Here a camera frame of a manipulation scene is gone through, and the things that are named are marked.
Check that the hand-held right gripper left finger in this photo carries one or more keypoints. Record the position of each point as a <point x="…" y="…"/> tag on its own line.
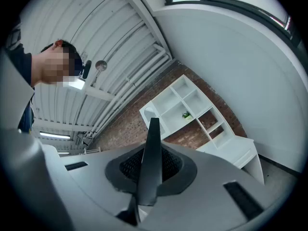
<point x="145" y="177"/>

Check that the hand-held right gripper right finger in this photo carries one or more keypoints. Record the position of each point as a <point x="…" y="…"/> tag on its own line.
<point x="156" y="172"/>

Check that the white desk with shelving unit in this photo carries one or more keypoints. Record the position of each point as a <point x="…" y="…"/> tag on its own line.
<point x="238" y="151"/>

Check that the white ribbed glass cabinet door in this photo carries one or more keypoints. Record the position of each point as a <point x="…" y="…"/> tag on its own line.
<point x="147" y="114"/>

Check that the potted flowers in white pot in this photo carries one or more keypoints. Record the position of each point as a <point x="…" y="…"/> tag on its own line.
<point x="186" y="116"/>

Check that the white open shelf tower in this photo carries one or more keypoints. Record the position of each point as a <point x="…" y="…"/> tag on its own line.
<point x="201" y="103"/>

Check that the white ceiling pipe run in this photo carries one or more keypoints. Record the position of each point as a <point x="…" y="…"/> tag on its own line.
<point x="134" y="86"/>

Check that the fluorescent ceiling light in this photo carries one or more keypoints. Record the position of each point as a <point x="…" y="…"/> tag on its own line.
<point x="55" y="135"/>

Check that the round pendant lamp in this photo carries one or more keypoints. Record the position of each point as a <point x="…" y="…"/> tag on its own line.
<point x="101" y="65"/>

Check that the person's head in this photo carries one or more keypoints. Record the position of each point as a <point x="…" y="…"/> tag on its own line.
<point x="53" y="64"/>

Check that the person in dark shirt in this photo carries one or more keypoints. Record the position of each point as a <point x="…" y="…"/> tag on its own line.
<point x="22" y="64"/>

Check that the black framed window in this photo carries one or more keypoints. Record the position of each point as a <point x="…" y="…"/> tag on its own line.
<point x="240" y="5"/>

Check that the black head-mounted camera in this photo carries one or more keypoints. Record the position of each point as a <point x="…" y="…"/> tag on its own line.
<point x="86" y="70"/>

